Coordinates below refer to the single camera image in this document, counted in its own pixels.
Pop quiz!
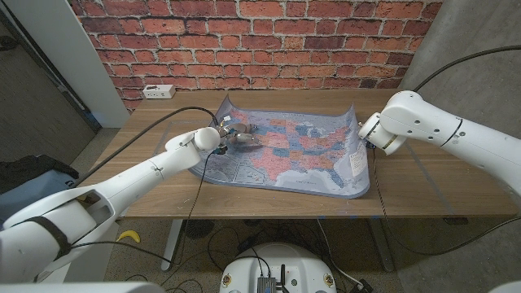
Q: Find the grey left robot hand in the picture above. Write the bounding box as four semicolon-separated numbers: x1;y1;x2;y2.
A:
217;121;262;154

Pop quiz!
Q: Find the colourful paper map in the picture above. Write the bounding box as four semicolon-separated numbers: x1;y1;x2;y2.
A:
189;95;371;199

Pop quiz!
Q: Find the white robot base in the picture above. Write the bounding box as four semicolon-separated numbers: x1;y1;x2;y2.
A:
219;243;337;293

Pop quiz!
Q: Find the white power strip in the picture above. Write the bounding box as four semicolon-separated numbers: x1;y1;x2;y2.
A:
142;84;177;100

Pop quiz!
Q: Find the red brick printed backdrop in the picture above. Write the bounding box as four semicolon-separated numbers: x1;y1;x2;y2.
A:
68;0;443;113

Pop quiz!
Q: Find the black round disc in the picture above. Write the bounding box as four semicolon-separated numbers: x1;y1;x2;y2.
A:
185;219;216;240

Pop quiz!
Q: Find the white table leg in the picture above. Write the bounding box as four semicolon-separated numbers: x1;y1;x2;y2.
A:
160;219;184;272

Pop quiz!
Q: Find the yellow banana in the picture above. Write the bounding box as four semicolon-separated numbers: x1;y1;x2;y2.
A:
116;230;142;244

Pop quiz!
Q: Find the grey electronics box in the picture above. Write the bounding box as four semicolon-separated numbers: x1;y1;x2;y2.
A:
256;275;278;293

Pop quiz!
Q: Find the grey table leg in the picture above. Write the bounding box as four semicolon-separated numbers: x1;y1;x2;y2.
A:
368;219;396;273

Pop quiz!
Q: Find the black floor plug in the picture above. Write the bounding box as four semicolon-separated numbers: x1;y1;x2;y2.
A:
348;278;374;293

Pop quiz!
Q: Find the black bag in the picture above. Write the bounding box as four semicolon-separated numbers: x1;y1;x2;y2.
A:
0;154;81;195

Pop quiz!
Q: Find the dark grey door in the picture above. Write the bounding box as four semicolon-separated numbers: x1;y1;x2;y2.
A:
0;7;103;164

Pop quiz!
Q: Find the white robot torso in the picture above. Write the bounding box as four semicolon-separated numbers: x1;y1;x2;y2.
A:
0;280;521;293

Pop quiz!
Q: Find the blue bin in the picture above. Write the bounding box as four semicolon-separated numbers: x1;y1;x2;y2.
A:
0;168;77;225

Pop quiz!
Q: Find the thin black left hand cable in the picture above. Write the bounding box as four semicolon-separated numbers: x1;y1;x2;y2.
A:
160;150;217;265

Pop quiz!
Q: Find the thin black hand cable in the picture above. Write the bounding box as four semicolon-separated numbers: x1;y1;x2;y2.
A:
160;150;217;265
370;146;521;256

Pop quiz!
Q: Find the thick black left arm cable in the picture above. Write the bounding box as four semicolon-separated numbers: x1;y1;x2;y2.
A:
71;106;221;188

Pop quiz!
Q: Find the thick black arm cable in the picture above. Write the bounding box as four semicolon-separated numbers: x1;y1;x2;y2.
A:
71;106;221;188
413;44;521;93

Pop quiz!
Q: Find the black floor cable loop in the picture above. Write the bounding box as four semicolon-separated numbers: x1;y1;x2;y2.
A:
206;225;272;278

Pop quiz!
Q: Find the thin black right hand cable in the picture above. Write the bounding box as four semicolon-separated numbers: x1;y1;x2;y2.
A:
370;146;521;256

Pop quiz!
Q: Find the white floor cable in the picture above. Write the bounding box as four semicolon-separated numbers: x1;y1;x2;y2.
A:
316;219;366;288

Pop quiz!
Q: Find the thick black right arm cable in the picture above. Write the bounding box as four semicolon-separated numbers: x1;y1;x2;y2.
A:
413;44;521;93

